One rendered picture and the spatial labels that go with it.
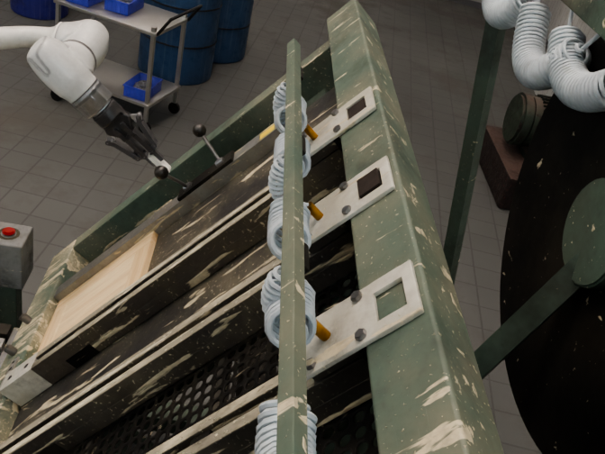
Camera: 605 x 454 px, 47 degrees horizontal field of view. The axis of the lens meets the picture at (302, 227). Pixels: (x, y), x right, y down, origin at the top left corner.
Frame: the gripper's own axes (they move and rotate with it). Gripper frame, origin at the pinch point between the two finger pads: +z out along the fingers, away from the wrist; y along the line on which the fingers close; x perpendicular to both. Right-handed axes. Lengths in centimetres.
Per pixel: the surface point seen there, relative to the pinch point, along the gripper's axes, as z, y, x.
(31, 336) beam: 11, 57, 19
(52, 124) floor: 10, 175, -269
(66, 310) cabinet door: 14, 50, 10
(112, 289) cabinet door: 14.1, 28.6, 17.6
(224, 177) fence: 13.9, -10.8, 1.2
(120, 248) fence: 12.1, 28.1, 1.2
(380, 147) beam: 6, -61, 57
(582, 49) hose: 19, -97, 44
